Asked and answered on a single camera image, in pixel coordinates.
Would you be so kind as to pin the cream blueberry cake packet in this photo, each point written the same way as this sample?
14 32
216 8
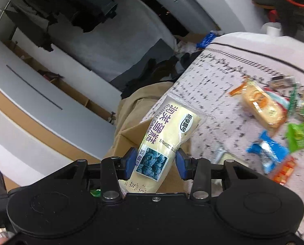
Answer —
173 124

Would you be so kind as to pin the red orange snack packet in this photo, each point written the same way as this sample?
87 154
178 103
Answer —
284 171

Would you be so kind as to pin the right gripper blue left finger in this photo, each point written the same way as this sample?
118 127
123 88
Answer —
129 162

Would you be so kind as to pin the tan blanket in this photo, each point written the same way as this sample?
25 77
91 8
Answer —
133 109

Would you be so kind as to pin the orange bread snack packet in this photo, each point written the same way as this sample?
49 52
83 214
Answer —
268 113

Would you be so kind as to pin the white patterned bed cloth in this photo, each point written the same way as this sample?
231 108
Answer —
220 69

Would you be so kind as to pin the pile of dark clothes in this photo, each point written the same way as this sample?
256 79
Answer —
165 71

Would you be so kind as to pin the clear dark candy packet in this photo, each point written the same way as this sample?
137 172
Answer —
282 82

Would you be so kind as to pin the hanging dark clothes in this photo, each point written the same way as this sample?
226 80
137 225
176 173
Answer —
34 17

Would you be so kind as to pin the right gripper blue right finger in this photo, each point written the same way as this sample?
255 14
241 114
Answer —
183 164

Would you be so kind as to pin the blue snack packet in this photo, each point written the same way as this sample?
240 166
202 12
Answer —
270 152
283 101

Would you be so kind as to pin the brown cardboard box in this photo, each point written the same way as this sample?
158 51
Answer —
202 172

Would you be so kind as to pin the white mini fridge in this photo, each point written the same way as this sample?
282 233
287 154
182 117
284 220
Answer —
191 15

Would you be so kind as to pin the green candy packet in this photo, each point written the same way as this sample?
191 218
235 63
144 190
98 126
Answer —
96 192

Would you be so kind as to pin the shiny blue bag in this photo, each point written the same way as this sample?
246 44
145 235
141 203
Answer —
206 40

